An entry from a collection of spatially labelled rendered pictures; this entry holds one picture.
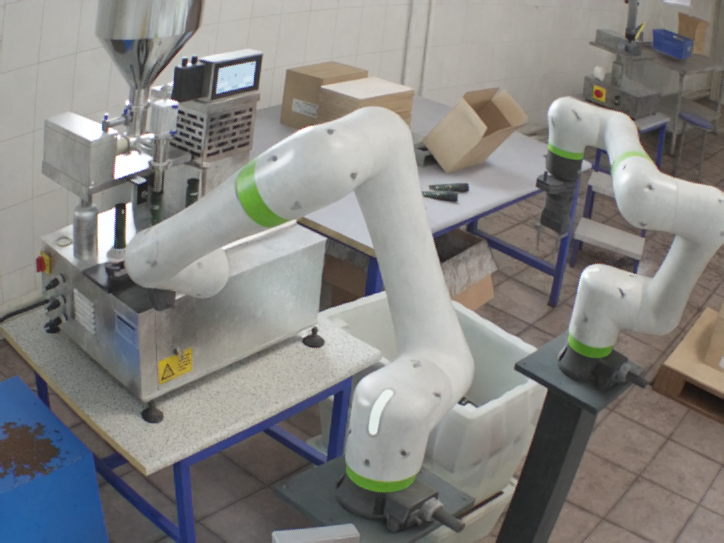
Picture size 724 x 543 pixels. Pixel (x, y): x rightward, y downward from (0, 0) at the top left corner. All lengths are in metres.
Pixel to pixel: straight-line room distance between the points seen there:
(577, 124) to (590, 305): 0.41
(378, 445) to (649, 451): 2.19
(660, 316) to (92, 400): 1.33
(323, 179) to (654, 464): 2.38
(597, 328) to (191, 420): 0.92
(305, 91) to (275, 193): 2.46
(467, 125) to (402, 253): 1.98
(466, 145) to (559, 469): 1.66
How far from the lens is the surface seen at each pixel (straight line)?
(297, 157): 1.33
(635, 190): 1.61
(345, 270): 3.83
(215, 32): 3.97
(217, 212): 1.45
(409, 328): 1.53
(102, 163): 1.98
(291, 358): 2.26
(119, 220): 1.94
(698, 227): 1.65
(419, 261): 1.50
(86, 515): 2.26
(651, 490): 3.29
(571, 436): 2.10
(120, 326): 1.95
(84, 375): 2.15
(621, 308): 1.95
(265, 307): 2.15
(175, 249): 1.55
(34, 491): 2.09
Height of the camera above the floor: 1.96
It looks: 27 degrees down
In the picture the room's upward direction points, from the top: 7 degrees clockwise
